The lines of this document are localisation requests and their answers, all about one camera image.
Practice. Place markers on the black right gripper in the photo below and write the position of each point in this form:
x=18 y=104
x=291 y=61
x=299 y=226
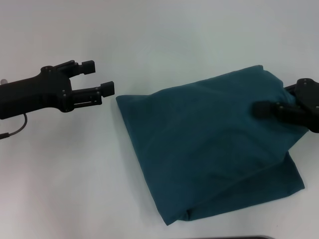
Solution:
x=310 y=99

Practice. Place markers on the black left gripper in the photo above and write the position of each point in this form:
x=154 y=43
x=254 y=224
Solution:
x=32 y=94

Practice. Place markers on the teal T-shirt with beige print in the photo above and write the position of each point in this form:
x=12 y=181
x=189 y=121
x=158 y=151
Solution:
x=199 y=149

